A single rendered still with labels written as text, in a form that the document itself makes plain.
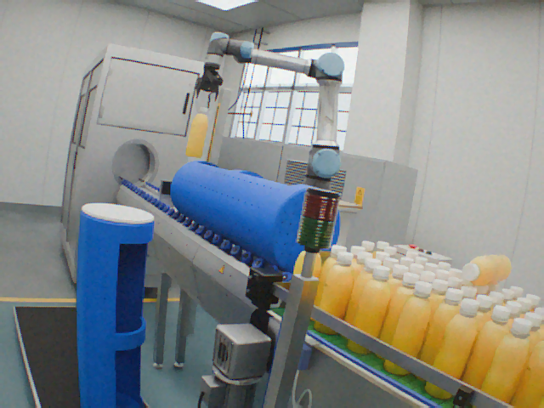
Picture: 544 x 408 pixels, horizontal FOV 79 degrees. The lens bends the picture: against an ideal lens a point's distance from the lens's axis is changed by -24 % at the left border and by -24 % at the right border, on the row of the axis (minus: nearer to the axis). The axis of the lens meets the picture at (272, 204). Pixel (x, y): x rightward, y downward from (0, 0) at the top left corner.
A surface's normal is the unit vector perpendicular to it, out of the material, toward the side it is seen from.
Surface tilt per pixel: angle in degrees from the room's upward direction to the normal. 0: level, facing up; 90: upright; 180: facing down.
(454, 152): 90
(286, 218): 90
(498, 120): 90
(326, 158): 99
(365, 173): 90
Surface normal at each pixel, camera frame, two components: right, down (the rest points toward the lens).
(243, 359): 0.54, 0.18
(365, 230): -0.75, -0.07
